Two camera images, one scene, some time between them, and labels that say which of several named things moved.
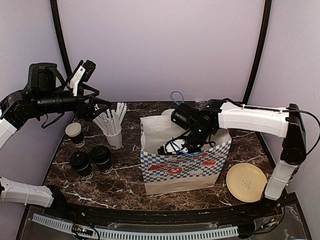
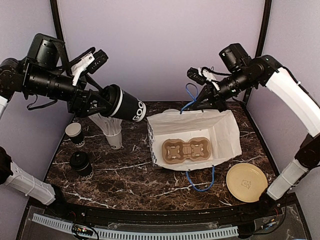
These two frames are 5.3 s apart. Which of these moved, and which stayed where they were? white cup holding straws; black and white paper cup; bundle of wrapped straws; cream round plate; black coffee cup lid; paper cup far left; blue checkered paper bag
Moved: blue checkered paper bag
Stayed: cream round plate; white cup holding straws; black and white paper cup; bundle of wrapped straws; black coffee cup lid; paper cup far left
